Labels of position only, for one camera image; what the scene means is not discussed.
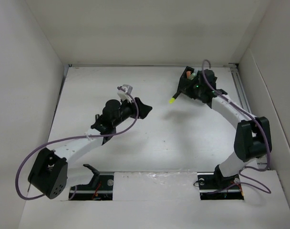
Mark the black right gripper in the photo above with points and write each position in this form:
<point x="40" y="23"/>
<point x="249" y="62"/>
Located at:
<point x="198" y="79"/>

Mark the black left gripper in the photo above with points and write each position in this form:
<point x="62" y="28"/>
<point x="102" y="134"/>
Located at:
<point x="143" y="109"/>

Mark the mint green pastel highlighter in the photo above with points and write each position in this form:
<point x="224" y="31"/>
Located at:
<point x="191" y="77"/>

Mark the orange pastel highlighter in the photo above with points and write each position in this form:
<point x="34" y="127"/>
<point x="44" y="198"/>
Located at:
<point x="188" y="74"/>

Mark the black highlighter yellow cap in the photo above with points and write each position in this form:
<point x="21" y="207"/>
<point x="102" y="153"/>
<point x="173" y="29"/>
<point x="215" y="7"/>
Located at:
<point x="174" y="97"/>

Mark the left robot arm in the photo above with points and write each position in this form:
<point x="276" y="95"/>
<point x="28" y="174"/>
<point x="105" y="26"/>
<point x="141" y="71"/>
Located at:
<point x="49" y="173"/>

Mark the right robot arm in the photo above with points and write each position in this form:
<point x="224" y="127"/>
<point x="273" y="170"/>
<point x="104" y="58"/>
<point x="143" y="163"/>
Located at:
<point x="253" y="137"/>

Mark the black two-compartment container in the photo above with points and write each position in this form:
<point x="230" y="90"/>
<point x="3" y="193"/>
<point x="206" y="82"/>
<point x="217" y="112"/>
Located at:
<point x="195" y="88"/>

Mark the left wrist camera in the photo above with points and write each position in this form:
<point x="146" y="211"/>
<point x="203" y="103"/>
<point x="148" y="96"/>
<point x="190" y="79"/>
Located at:
<point x="124" y="92"/>

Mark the aluminium rail right side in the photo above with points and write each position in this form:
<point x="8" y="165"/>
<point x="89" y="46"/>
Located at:
<point x="262" y="162"/>

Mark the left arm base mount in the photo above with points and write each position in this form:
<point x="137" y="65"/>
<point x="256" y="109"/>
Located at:
<point x="87" y="183"/>

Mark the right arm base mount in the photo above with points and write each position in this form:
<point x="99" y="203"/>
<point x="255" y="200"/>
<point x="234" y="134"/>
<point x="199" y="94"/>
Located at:
<point x="213" y="186"/>

